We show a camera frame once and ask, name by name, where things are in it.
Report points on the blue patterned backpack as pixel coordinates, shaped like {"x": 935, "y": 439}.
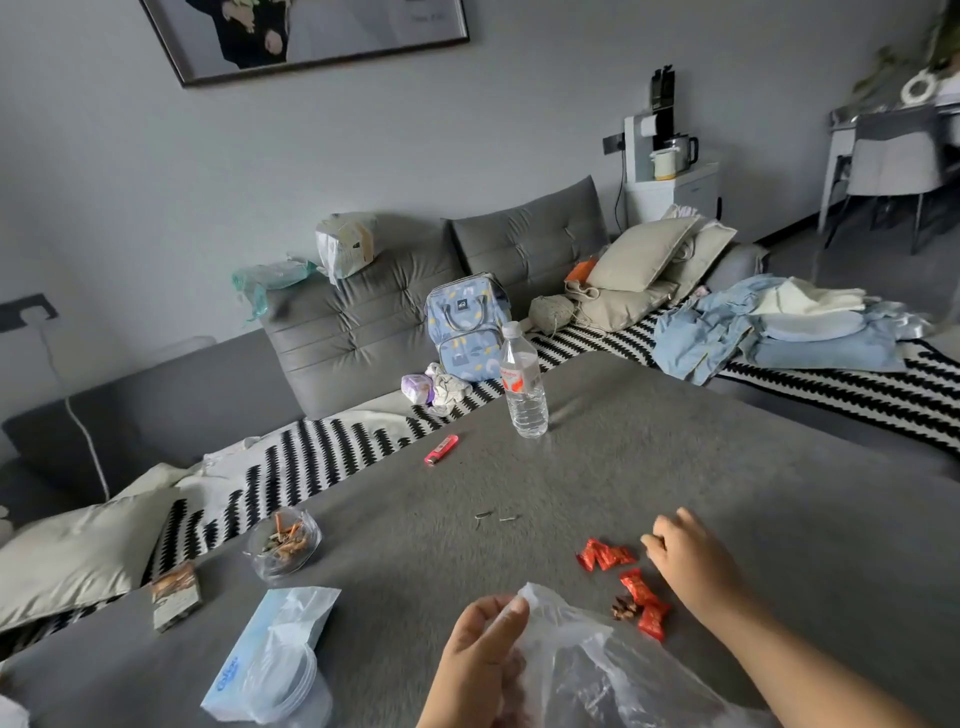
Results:
{"x": 466, "y": 322}

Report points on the black wall socket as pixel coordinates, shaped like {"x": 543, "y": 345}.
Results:
{"x": 26, "y": 311}

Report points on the light blue folded garment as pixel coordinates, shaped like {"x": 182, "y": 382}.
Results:
{"x": 825, "y": 352}

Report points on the large beige cushion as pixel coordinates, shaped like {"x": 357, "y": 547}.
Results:
{"x": 71, "y": 559}

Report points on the beige pillow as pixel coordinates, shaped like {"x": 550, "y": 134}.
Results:
{"x": 619, "y": 307}
{"x": 639, "y": 253}
{"x": 705, "y": 251}

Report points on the framed wall picture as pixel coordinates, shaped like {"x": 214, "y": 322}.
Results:
{"x": 300, "y": 34}

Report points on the black white striped blanket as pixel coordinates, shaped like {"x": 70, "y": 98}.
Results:
{"x": 862, "y": 390}

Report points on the clear round plastic container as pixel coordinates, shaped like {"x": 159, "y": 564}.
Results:
{"x": 289, "y": 686}

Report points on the red candy wrapper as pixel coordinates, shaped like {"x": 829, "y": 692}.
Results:
{"x": 616, "y": 556}
{"x": 587, "y": 556}
{"x": 640, "y": 587}
{"x": 654, "y": 621}

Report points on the green plastic bag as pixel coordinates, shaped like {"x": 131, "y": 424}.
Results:
{"x": 266, "y": 279}

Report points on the green plant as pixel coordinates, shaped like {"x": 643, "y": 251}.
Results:
{"x": 941, "y": 37}

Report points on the white dining table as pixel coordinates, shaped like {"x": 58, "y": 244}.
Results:
{"x": 836, "y": 142}

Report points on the clear plastic water bottle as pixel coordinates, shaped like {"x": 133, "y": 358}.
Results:
{"x": 524, "y": 390}

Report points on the purple small packet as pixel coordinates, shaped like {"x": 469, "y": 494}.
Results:
{"x": 415, "y": 388}

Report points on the person's right hand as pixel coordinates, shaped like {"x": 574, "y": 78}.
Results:
{"x": 697, "y": 566}

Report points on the steel electric kettle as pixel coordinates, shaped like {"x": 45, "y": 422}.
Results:
{"x": 684, "y": 151}

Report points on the cigarette pack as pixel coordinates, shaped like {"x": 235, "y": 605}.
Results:
{"x": 175, "y": 598}

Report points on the blue soft tissue pack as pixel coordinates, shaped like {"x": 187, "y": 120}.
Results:
{"x": 251, "y": 652}

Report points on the grey sofa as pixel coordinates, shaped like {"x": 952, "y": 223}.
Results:
{"x": 352, "y": 330}

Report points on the white diaper pack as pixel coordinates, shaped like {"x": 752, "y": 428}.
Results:
{"x": 345, "y": 244}

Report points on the beige knitted bundle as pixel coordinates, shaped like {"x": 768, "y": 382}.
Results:
{"x": 551, "y": 313}

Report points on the crumpled white cloth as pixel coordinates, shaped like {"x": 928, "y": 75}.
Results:
{"x": 448, "y": 388}

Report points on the cream cup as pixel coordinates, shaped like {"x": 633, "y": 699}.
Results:
{"x": 664, "y": 165}

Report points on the glass ashtray with butts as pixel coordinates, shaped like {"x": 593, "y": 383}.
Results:
{"x": 283, "y": 543}

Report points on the person's right thumb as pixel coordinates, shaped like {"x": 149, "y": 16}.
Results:
{"x": 652, "y": 549}

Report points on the grey wall socket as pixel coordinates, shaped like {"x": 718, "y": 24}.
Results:
{"x": 613, "y": 144}

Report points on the white folded garment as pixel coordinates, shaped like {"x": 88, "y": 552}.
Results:
{"x": 806, "y": 307}

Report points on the white cabinet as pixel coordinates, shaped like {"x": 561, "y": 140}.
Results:
{"x": 675, "y": 195}

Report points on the person's right forearm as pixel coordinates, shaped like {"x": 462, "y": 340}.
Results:
{"x": 810, "y": 667}

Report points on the brown nut shells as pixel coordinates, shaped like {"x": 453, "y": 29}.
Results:
{"x": 623, "y": 608}

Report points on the person's left thumb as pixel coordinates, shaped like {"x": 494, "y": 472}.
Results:
{"x": 508, "y": 624}

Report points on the clear plastic bag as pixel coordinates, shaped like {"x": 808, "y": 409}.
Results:
{"x": 592, "y": 667}

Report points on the orange packet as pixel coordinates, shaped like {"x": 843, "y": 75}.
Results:
{"x": 581, "y": 270}

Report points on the person's left hand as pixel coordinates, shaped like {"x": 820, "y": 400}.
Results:
{"x": 469, "y": 675}

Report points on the grey dining chair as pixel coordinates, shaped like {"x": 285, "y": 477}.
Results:
{"x": 892, "y": 157}

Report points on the red lighter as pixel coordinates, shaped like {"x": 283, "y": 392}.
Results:
{"x": 441, "y": 449}

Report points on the blue denim garment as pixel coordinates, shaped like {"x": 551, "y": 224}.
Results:
{"x": 697, "y": 330}

